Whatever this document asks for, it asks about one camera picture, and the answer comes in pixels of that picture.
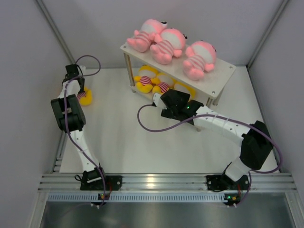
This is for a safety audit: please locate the yellow plush toy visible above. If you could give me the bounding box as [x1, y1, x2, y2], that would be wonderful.
[152, 72, 176, 95]
[134, 65, 158, 94]
[173, 81, 196, 100]

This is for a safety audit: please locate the yellow plush toy wall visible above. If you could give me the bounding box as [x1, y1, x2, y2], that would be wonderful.
[77, 87, 93, 106]

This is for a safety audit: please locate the pink plush toy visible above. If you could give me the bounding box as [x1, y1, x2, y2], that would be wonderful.
[126, 19, 168, 53]
[150, 28, 188, 65]
[183, 40, 217, 81]

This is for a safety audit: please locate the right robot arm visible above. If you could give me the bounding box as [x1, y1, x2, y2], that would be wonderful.
[152, 89, 273, 189]

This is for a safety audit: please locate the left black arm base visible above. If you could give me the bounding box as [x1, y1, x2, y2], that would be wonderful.
[75, 174, 123, 191]

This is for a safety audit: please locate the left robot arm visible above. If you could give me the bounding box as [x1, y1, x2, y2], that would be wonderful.
[50, 64, 107, 190]

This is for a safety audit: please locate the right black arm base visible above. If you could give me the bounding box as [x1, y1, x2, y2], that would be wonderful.
[206, 174, 249, 192]

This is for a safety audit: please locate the white two-tier shelf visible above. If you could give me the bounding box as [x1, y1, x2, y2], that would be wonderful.
[120, 43, 236, 107]

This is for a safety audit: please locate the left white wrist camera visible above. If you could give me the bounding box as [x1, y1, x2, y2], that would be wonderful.
[77, 65, 86, 76]

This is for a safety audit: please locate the aluminium mounting rail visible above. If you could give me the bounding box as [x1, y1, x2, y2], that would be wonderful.
[38, 173, 296, 192]

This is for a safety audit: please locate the grey slotted cable duct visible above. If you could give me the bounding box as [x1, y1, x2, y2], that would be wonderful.
[47, 192, 228, 203]

